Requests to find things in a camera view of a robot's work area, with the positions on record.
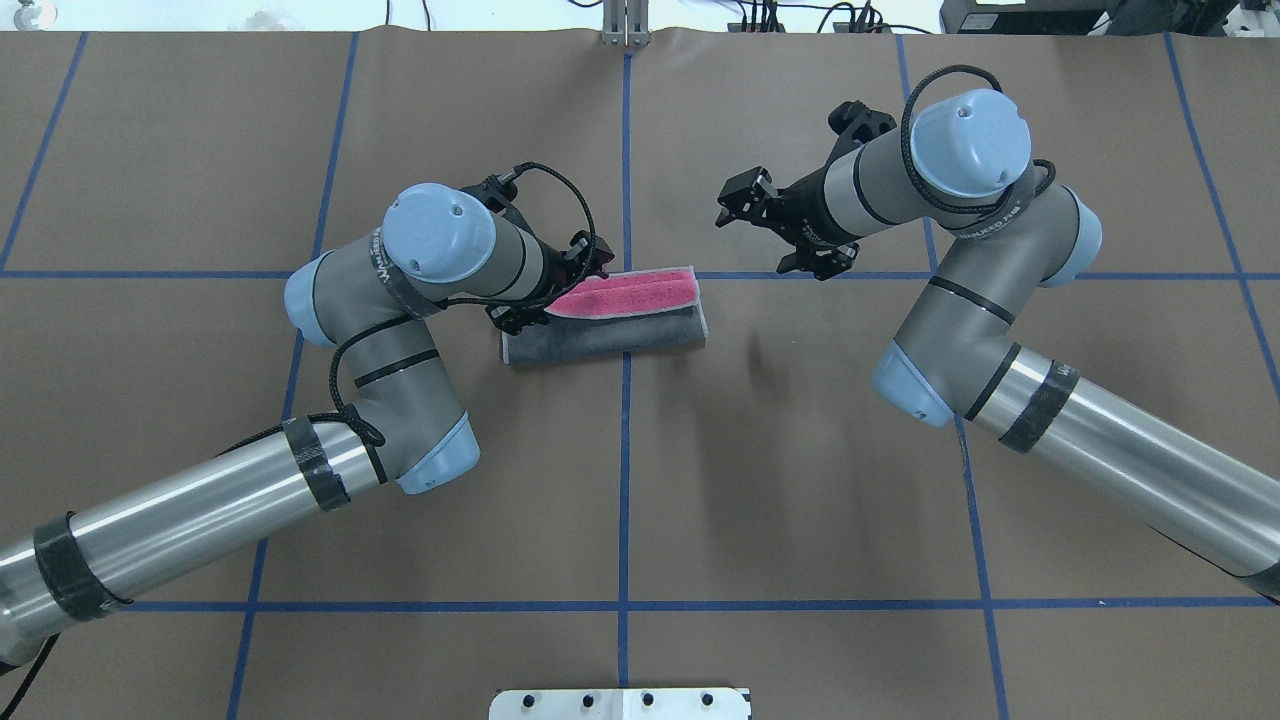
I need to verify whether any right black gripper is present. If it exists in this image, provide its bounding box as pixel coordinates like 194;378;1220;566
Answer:
714;168;860;281

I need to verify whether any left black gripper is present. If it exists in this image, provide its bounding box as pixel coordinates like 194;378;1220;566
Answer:
520;232;613;307

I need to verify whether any pink and grey towel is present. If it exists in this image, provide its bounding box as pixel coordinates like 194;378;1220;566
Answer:
499;266;709;366

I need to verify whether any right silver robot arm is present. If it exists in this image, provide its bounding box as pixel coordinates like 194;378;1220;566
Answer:
716;86;1277;603

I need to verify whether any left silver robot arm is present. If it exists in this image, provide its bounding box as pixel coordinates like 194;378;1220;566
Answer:
3;172;611;673

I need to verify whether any black box with label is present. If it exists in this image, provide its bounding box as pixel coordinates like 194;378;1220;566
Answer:
938;1;1107;36

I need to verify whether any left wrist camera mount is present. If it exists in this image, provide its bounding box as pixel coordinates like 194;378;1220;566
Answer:
461;170;534;234

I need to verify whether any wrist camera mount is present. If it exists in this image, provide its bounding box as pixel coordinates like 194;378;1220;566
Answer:
827;101;897;164
461;170;534;234

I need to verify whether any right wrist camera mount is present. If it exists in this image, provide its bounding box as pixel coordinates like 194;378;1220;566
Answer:
827;101;897;164

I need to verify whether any aluminium frame post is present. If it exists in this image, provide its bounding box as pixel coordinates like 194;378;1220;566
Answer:
600;0;652;49

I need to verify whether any right black camera cable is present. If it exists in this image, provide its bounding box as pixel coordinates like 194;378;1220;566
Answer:
900;64;1057;215

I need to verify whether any black camera cable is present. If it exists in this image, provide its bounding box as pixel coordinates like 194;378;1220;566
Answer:
900;64;1057;215
330;161;599;448

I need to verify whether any left black camera cable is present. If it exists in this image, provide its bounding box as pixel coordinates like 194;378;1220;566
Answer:
330;161;599;448

